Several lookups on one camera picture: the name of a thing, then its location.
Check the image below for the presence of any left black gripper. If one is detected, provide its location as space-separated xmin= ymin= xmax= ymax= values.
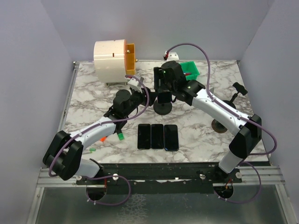
xmin=124 ymin=86 xmax=158 ymax=117

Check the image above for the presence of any black phone stand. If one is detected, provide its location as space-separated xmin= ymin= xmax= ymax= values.
xmin=153 ymin=99 xmax=172 ymax=115
xmin=223 ymin=82 xmax=248 ymax=109

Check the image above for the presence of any black phone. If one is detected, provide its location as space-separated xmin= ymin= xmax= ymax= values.
xmin=137 ymin=124 xmax=151 ymax=150

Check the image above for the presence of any round wooden base stand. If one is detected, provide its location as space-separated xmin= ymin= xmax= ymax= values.
xmin=211 ymin=119 xmax=227 ymax=133

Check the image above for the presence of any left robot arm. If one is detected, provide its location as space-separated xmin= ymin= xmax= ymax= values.
xmin=43 ymin=88 xmax=157 ymax=184

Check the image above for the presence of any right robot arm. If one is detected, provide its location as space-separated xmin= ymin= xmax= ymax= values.
xmin=154 ymin=61 xmax=262 ymax=182

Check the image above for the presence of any green plastic bin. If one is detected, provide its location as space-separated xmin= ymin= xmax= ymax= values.
xmin=180 ymin=61 xmax=200 ymax=80

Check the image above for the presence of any green highlighter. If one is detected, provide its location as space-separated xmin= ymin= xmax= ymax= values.
xmin=117 ymin=133 xmax=124 ymax=140

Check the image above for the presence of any orange drawer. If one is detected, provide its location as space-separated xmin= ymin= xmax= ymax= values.
xmin=125 ymin=43 xmax=135 ymax=76

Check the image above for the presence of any white cylindrical drawer box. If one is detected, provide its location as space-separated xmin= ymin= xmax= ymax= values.
xmin=93 ymin=39 xmax=127 ymax=84

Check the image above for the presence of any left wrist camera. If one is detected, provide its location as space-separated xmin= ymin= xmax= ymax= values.
xmin=126 ymin=76 xmax=144 ymax=93

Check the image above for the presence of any black mounting rail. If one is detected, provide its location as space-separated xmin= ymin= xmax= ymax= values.
xmin=76 ymin=162 xmax=242 ymax=195

